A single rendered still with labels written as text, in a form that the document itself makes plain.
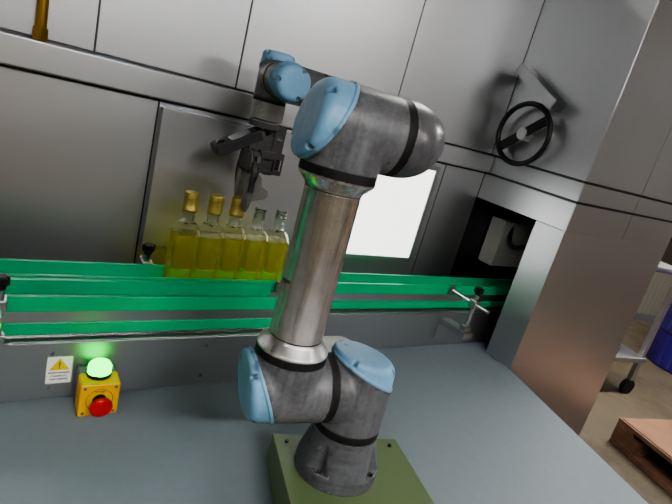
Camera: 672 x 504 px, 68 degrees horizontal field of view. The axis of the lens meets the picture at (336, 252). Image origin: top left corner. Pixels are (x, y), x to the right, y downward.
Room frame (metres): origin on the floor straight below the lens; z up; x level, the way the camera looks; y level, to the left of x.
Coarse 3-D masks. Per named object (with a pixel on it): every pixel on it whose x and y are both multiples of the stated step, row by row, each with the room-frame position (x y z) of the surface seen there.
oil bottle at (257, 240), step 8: (248, 232) 1.18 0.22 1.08; (256, 232) 1.18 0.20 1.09; (264, 232) 1.19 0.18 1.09; (248, 240) 1.17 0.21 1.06; (256, 240) 1.18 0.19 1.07; (264, 240) 1.19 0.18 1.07; (248, 248) 1.17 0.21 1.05; (256, 248) 1.18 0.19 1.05; (264, 248) 1.19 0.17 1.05; (248, 256) 1.17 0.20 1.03; (256, 256) 1.18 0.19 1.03; (264, 256) 1.20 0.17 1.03; (248, 264) 1.17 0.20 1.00; (256, 264) 1.18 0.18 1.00; (240, 272) 1.17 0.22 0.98; (248, 272) 1.17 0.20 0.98; (256, 272) 1.19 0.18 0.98
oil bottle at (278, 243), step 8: (272, 232) 1.21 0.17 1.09; (280, 232) 1.22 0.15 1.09; (272, 240) 1.20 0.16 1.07; (280, 240) 1.22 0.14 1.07; (288, 240) 1.23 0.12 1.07; (272, 248) 1.20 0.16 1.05; (280, 248) 1.22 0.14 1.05; (272, 256) 1.21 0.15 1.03; (280, 256) 1.22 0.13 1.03; (264, 264) 1.20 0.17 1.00; (272, 264) 1.21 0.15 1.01; (280, 264) 1.23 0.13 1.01; (264, 272) 1.20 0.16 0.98; (272, 272) 1.21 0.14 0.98; (280, 272) 1.23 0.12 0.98
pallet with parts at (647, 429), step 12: (624, 420) 2.63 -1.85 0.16; (636, 420) 2.66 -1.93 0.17; (648, 420) 2.70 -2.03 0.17; (660, 420) 2.75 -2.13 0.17; (624, 432) 2.59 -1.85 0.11; (636, 432) 2.54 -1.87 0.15; (648, 432) 2.55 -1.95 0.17; (660, 432) 2.59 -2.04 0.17; (624, 444) 2.57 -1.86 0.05; (636, 444) 2.51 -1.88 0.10; (648, 444) 2.46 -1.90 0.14; (660, 444) 2.45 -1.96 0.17; (636, 456) 2.52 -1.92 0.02; (648, 468) 2.42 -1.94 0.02; (660, 468) 2.46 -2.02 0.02; (660, 480) 2.34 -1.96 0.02
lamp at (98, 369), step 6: (96, 360) 0.84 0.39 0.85; (102, 360) 0.84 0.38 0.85; (108, 360) 0.85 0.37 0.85; (90, 366) 0.83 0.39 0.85; (96, 366) 0.83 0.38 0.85; (102, 366) 0.83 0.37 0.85; (108, 366) 0.84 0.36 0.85; (90, 372) 0.82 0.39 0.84; (96, 372) 0.82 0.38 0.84; (102, 372) 0.82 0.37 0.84; (108, 372) 0.83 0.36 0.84; (90, 378) 0.82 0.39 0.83; (96, 378) 0.82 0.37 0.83; (102, 378) 0.82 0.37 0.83
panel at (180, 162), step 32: (160, 128) 1.16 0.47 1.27; (192, 128) 1.21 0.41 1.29; (224, 128) 1.25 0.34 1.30; (160, 160) 1.17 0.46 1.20; (192, 160) 1.21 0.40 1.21; (224, 160) 1.26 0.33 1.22; (288, 160) 1.36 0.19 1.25; (160, 192) 1.18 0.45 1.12; (224, 192) 1.27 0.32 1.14; (288, 192) 1.38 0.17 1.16; (160, 224) 1.18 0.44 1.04; (288, 224) 1.39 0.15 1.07; (352, 256) 1.54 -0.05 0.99; (384, 256) 1.62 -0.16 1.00
